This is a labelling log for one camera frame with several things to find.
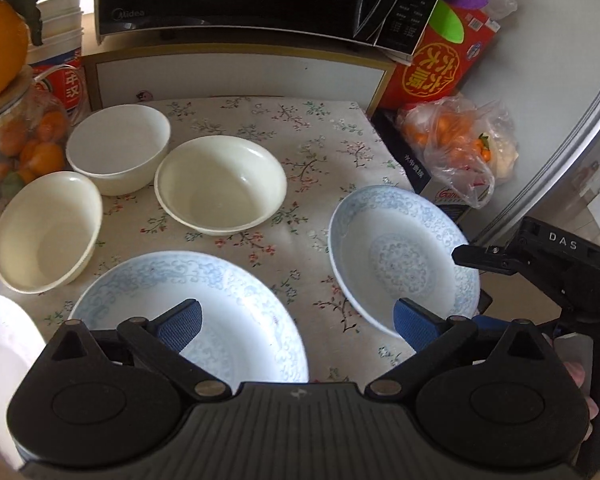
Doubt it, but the red gift box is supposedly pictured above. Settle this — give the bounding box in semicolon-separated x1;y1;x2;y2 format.
378;1;500;110

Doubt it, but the glass jar with oranges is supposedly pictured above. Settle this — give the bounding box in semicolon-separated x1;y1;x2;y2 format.
0;66;71;200

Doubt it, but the cream bowl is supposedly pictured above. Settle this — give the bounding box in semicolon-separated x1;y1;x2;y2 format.
154;136;287;236
0;171;102;295

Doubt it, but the white plate bottom left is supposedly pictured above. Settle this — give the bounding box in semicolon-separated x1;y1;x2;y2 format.
0;295;45;469

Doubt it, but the plastic bag of oranges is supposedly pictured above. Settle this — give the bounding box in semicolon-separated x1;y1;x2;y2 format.
396;96;519;209

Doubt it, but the cream bowl left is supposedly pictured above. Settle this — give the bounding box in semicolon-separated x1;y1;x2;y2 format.
0;171;102;295

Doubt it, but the cream bowl centre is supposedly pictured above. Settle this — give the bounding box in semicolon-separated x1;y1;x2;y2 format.
154;136;287;236

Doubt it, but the person's right hand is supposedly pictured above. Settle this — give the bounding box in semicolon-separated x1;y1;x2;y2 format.
542;334;600;442

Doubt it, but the floral tablecloth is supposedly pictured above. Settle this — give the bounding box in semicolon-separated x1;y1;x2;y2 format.
0;96;462;386

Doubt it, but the blue patterned plate near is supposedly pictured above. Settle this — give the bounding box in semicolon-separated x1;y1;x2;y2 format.
70;250;309;390

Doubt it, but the white bowl back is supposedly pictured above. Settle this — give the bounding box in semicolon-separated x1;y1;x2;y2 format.
66;104;171;196

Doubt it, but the blue patterned plate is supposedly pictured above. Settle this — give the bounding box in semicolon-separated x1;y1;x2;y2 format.
327;185;480;337
70;250;309;390

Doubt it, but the blue patterned plate right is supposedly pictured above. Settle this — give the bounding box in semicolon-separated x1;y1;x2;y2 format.
327;185;480;337

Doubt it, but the silver refrigerator door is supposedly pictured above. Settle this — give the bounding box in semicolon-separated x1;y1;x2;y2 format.
471;54;600;261

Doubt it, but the stack of paper cups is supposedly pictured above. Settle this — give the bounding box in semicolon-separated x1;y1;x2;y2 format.
27;0;87;122

